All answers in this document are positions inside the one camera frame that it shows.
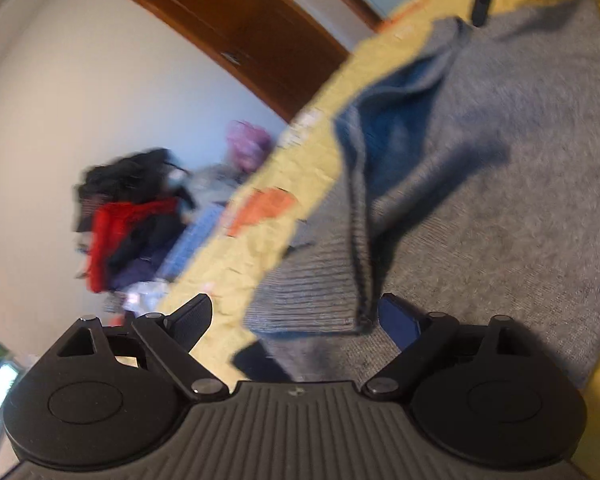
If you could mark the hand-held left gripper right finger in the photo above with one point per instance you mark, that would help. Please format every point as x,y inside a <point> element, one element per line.
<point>400,325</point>

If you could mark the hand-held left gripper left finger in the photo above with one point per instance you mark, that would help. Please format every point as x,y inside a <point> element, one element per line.
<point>194,316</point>

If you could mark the grey sweater with navy sleeves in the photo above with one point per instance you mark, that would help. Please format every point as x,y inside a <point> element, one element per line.
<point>480,210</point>

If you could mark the pile of dark clothes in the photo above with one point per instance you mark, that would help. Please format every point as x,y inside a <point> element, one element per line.
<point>130,170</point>

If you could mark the white crumpled plastic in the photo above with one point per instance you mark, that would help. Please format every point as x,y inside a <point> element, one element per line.
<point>140,297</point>

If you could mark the blue knitted cloth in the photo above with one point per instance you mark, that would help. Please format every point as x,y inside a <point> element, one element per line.
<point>195,242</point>

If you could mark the red garment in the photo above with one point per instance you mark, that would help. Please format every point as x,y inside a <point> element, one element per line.
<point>122,230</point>

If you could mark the clear plastic bag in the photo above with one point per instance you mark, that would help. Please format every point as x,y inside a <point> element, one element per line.
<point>215,182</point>

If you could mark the yellow carrot print quilt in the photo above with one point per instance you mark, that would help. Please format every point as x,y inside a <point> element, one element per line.
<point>290,175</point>

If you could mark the pink plastic bag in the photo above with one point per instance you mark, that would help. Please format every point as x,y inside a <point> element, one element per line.
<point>247,145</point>

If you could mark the brown wooden door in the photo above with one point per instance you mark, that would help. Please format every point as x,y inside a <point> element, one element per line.
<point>260,20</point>

